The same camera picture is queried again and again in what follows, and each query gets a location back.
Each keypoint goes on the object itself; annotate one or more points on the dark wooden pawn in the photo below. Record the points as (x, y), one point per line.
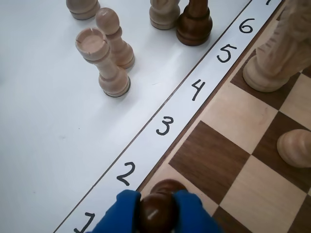
(158, 211)

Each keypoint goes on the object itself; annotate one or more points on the white number label strip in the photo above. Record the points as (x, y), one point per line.
(175, 109)

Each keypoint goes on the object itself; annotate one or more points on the light wooden rook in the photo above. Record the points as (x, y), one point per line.
(109, 75)

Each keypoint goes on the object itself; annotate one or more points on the tall light wooden crowned piece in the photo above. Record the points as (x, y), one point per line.
(269, 68)

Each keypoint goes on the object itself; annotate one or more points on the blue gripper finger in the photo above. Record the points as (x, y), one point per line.
(192, 216)
(121, 213)

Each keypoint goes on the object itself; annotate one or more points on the light wooden chess piece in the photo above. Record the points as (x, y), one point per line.
(162, 17)
(82, 9)

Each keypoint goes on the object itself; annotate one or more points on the dark wooden chess piece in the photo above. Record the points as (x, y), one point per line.
(194, 26)

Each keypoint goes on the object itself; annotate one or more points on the wooden chessboard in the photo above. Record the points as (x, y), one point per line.
(218, 145)

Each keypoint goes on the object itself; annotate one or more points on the light wooden pawn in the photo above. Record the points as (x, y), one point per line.
(121, 48)
(295, 148)

